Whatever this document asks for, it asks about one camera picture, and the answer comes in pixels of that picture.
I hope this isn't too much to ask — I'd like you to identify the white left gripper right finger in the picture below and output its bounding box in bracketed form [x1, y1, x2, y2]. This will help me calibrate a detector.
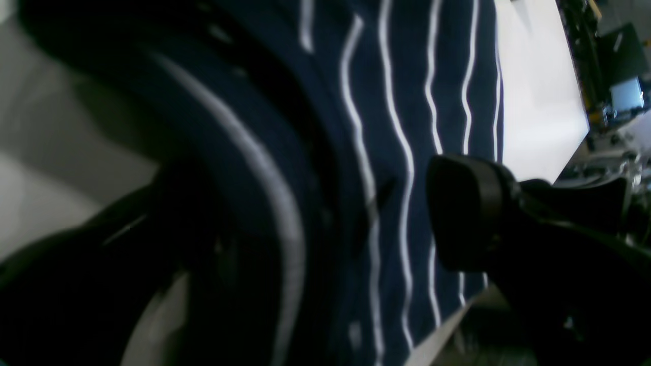
[426, 155, 650, 365]

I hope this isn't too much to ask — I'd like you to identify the navy white striped t-shirt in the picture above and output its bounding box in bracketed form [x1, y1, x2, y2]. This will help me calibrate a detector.
[18, 1, 503, 365]

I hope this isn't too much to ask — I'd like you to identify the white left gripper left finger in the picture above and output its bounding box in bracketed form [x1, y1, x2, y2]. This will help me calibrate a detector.
[2, 159, 236, 365]

